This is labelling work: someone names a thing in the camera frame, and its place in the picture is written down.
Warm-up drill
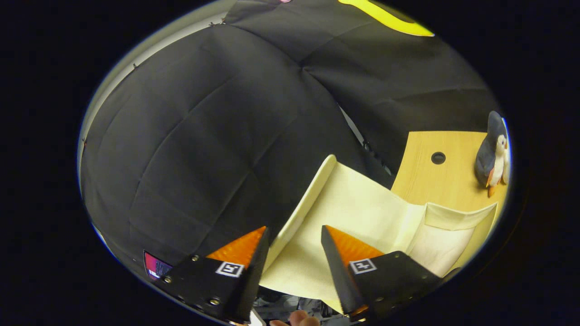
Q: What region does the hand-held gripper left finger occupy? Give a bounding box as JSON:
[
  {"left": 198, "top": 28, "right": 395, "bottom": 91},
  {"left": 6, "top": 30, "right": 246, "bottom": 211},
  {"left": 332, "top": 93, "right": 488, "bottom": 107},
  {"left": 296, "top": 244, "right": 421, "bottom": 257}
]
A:
[{"left": 161, "top": 226, "right": 271, "bottom": 324}]

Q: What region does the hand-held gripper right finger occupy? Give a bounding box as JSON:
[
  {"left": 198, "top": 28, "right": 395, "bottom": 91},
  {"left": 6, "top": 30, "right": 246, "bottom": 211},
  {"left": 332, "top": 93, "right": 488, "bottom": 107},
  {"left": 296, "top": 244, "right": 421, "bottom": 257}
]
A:
[{"left": 321, "top": 225, "right": 442, "bottom": 322}]

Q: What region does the grey penguin plush toy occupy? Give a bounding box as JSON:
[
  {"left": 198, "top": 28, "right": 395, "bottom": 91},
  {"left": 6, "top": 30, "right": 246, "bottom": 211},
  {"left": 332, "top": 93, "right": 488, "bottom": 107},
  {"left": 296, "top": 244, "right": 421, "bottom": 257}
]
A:
[{"left": 474, "top": 111, "right": 510, "bottom": 197}]

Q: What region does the cream fabric storage box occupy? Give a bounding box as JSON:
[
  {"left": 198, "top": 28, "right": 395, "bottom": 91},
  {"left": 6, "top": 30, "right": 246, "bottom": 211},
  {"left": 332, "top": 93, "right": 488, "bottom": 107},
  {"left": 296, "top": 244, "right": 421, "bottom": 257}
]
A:
[{"left": 259, "top": 154, "right": 499, "bottom": 313}]

